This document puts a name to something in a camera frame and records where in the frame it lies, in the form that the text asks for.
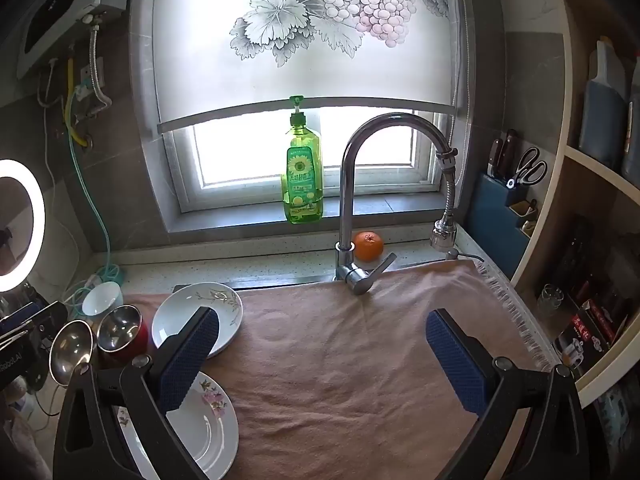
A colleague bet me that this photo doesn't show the metal flexible hose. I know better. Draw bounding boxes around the metal flexible hose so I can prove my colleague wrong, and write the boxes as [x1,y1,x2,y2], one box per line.
[87,25,111,111]

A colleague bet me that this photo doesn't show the white pink-flower plate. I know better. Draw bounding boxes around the white pink-flower plate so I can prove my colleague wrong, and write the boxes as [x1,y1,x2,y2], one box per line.
[112,371,240,480]

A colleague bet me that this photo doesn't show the blue knife holder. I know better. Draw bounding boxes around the blue knife holder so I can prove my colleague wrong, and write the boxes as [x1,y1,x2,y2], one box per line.
[467,172,538,281]

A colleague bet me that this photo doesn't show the green dish soap bottle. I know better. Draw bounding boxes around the green dish soap bottle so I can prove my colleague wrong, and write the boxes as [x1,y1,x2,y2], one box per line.
[281,95,324,226]

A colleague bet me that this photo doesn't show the teal round power strip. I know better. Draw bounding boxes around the teal round power strip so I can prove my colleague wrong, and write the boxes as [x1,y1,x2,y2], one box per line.
[95,265,126,286]

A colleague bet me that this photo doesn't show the orange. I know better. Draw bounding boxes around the orange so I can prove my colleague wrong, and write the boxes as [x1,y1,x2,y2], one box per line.
[353,231,385,262]

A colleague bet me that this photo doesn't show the red printed box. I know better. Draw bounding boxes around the red printed box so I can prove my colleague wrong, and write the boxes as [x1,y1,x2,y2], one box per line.
[554,300,618,366]

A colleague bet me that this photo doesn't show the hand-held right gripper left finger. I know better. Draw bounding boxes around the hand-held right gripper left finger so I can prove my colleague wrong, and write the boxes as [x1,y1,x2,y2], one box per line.
[52,306,221,480]

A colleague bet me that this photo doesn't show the light blue ceramic bowl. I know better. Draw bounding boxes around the light blue ceramic bowl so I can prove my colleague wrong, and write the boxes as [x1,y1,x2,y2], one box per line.
[81,281,124,318]

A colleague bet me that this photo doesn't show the white leaf-pattern plate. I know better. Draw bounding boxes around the white leaf-pattern plate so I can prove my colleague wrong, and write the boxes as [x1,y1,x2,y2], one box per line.
[151,282,244,359]

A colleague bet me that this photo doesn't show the red steel bowl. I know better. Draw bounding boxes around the red steel bowl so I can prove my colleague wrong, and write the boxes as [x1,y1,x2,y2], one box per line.
[96,304,151,368]

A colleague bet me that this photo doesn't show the glass cup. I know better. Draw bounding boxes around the glass cup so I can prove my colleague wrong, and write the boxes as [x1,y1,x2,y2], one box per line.
[537,284,565,316]

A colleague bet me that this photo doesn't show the teal cable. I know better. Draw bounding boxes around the teal cable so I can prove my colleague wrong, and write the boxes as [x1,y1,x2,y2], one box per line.
[65,67,113,281]

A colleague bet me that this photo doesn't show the white window frame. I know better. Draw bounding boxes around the white window frame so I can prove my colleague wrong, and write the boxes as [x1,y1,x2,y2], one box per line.
[132,0,476,233]

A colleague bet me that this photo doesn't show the ring light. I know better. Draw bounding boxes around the ring light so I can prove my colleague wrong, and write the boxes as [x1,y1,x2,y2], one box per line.
[0,159,47,293]

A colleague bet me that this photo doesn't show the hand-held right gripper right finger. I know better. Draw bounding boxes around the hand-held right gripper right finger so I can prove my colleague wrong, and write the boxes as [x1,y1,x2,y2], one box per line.
[425,308,598,480]

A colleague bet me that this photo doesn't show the white water heater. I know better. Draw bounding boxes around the white water heater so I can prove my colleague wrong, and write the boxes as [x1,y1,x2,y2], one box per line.
[15,0,136,81]

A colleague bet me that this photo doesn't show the chrome faucet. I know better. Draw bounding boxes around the chrome faucet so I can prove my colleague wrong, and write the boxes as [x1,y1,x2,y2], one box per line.
[334,112,460,296]

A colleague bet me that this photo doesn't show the wooden shelf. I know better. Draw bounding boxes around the wooden shelf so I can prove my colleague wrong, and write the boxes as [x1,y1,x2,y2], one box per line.
[510,0,640,408]

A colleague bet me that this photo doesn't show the brown handled knife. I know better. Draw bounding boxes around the brown handled knife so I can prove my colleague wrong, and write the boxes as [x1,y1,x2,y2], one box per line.
[500,129,518,176]
[487,137,503,181]

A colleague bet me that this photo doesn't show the black handled scissors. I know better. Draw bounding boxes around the black handled scissors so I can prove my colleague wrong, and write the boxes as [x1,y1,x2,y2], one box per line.
[506,146,548,190]

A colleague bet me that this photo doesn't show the plain steel bowl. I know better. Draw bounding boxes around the plain steel bowl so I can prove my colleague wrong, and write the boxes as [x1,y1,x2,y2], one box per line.
[49,319,95,386]

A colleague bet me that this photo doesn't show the grape print roller blind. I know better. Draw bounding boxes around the grape print roller blind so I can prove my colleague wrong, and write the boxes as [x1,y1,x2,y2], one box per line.
[150,0,463,136]

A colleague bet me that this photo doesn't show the dark liquid jug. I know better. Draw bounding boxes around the dark liquid jug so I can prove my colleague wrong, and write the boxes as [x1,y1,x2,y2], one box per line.
[579,36,628,171]

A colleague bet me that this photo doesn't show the pink towel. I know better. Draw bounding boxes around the pink towel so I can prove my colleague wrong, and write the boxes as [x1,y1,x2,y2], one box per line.
[122,259,563,480]

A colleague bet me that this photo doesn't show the white cable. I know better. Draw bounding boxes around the white cable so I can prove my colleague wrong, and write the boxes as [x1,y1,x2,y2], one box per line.
[37,60,68,246]

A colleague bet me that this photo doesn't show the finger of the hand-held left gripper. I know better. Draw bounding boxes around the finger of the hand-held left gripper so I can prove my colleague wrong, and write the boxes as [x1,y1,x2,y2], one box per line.
[0,301,68,333]

